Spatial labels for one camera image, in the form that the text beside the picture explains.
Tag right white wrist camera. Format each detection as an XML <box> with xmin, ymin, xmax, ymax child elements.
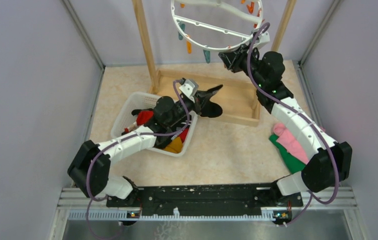
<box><xmin>254</xmin><ymin>31</ymin><xmax>270</xmax><ymax>49</ymax></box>

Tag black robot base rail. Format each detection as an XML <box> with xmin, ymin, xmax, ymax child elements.
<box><xmin>106</xmin><ymin>183</ymin><xmax>303</xmax><ymax>217</ymax></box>

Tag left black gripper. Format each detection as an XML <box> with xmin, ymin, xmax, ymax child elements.
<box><xmin>166</xmin><ymin>90</ymin><xmax>212</xmax><ymax>127</ymax></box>

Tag black sock white stripes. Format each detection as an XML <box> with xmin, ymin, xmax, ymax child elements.
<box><xmin>199</xmin><ymin>101</ymin><xmax>223</xmax><ymax>118</ymax></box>

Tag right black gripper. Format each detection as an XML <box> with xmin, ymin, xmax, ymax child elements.
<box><xmin>219</xmin><ymin>42</ymin><xmax>267</xmax><ymax>88</ymax></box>

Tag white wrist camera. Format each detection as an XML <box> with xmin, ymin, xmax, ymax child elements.
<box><xmin>254</xmin><ymin>31</ymin><xmax>270</xmax><ymax>49</ymax></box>
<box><xmin>179</xmin><ymin>78</ymin><xmax>199</xmax><ymax>102</ymax></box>

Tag pink cloth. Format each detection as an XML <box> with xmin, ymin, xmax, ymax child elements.
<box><xmin>272</xmin><ymin>123</ymin><xmax>310</xmax><ymax>165</ymax></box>

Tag red sock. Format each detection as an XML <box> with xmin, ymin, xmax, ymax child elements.
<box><xmin>121</xmin><ymin>108</ymin><xmax>153</xmax><ymax>135</ymax></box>

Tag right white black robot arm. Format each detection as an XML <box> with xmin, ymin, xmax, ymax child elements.
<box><xmin>218</xmin><ymin>45</ymin><xmax>353</xmax><ymax>206</ymax></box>

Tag wooden hanger stand frame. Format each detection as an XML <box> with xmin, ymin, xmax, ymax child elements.
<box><xmin>131</xmin><ymin>0</ymin><xmax>298</xmax><ymax>128</ymax></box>

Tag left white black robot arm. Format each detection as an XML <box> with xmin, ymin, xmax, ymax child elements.
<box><xmin>67</xmin><ymin>79</ymin><xmax>223</xmax><ymax>207</ymax></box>

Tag green cloth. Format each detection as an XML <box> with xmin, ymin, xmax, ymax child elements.
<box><xmin>269</xmin><ymin>134</ymin><xmax>306</xmax><ymax>174</ymax></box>

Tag round white clip hanger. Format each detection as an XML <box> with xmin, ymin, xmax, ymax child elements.
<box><xmin>170</xmin><ymin>0</ymin><xmax>269</xmax><ymax>63</ymax></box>

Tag yellow sock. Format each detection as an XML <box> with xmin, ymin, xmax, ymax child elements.
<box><xmin>163</xmin><ymin>137</ymin><xmax>183</xmax><ymax>154</ymax></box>

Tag white plastic laundry basket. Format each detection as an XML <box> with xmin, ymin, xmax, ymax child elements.
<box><xmin>110</xmin><ymin>91</ymin><xmax>198</xmax><ymax>157</ymax></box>

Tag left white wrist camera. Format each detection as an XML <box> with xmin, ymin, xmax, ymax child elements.
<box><xmin>179</xmin><ymin>78</ymin><xmax>199</xmax><ymax>102</ymax></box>

